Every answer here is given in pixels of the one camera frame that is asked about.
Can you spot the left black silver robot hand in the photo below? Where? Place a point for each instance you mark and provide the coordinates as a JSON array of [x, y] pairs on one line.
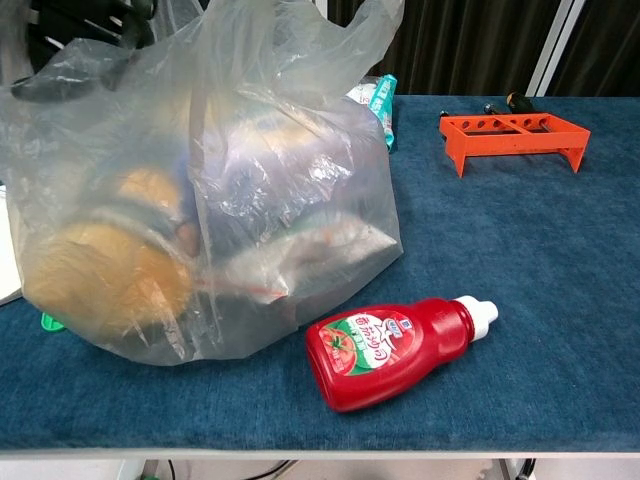
[[55, 30]]

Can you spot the clear plastic shopping bag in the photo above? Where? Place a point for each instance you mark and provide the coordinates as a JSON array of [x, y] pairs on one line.
[[280, 175]]

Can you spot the white plastic bag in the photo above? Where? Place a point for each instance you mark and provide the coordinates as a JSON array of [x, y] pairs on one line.
[[7, 260]]

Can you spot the green blue hand clapper toy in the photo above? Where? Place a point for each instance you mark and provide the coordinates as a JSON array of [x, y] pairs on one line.
[[50, 324]]

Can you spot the teal white snack packet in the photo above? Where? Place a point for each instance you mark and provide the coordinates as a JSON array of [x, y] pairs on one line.
[[386, 100]]

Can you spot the black pleated curtain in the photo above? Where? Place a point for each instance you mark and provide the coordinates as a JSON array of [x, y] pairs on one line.
[[475, 40]]

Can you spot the red ketchup bottle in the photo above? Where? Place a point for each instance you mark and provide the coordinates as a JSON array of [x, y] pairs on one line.
[[395, 350]]

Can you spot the orange plastic tool rack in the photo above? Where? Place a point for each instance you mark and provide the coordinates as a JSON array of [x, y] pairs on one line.
[[515, 140]]

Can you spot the blue table cloth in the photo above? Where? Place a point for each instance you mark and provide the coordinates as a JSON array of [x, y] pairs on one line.
[[500, 240]]

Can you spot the white metal frame post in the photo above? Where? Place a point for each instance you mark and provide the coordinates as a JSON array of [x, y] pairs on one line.
[[552, 45]]

